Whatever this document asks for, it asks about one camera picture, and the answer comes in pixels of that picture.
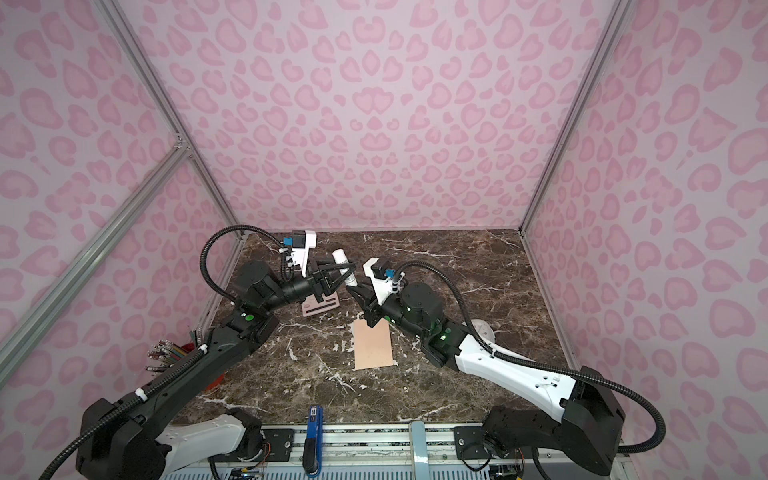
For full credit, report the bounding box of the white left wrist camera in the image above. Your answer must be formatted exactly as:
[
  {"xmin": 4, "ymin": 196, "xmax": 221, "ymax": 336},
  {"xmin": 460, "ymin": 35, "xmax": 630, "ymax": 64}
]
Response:
[{"xmin": 280, "ymin": 230, "xmax": 317, "ymax": 278}]

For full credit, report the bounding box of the peach pink envelope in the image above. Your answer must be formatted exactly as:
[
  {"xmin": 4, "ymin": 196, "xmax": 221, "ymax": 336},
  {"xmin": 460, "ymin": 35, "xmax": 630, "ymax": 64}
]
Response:
[{"xmin": 352, "ymin": 320, "xmax": 394, "ymax": 370}]

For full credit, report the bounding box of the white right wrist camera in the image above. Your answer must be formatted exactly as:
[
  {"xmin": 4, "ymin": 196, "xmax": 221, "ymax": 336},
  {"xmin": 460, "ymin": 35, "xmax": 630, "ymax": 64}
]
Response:
[{"xmin": 363, "ymin": 257, "xmax": 400, "ymax": 305}]

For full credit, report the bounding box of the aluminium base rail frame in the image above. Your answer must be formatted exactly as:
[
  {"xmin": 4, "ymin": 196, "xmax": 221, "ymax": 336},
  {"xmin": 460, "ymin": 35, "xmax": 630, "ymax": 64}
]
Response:
[{"xmin": 166, "ymin": 421, "xmax": 597, "ymax": 479}]

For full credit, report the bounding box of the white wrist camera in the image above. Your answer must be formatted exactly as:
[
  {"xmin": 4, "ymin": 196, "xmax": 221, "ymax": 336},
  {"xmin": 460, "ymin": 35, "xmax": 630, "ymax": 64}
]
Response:
[
  {"xmin": 280, "ymin": 230, "xmax": 317, "ymax": 278},
  {"xmin": 363, "ymin": 257, "xmax": 400, "ymax": 305}
]

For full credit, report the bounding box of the white glue stick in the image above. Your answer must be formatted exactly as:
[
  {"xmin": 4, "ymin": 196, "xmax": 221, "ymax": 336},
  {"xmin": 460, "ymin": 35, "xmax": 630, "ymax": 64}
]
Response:
[{"xmin": 332, "ymin": 249, "xmax": 358, "ymax": 287}]

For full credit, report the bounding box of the blue black tool on rail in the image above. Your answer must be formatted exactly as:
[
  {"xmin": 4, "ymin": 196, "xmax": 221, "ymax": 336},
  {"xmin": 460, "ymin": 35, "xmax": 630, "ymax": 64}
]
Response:
[{"xmin": 302, "ymin": 405, "xmax": 323, "ymax": 478}]

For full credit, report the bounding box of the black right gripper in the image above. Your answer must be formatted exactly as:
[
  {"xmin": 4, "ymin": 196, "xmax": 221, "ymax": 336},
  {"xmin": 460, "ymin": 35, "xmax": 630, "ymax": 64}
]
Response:
[{"xmin": 345, "ymin": 280, "xmax": 430, "ymax": 341}]

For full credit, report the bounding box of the pink desk calculator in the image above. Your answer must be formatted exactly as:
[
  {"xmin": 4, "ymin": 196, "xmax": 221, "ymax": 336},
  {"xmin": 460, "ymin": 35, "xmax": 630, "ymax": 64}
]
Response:
[{"xmin": 301, "ymin": 293, "xmax": 340, "ymax": 318}]

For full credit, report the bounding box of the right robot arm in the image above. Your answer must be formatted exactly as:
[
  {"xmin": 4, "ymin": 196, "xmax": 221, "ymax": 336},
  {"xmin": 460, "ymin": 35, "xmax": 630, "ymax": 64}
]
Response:
[{"xmin": 343, "ymin": 258, "xmax": 667, "ymax": 476}]

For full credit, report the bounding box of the white round clock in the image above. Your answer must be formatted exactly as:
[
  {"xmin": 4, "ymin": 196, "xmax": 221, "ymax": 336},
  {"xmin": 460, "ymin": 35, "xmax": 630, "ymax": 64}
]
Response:
[{"xmin": 470, "ymin": 319, "xmax": 495, "ymax": 345}]

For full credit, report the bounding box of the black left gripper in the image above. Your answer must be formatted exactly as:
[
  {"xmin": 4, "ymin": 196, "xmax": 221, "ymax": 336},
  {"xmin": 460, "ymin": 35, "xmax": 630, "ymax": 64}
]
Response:
[{"xmin": 262, "ymin": 258, "xmax": 354, "ymax": 317}]

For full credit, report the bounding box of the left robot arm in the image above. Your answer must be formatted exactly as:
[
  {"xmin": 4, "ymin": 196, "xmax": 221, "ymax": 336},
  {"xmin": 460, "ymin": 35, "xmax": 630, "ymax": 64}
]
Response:
[{"xmin": 41, "ymin": 225, "xmax": 356, "ymax": 479}]

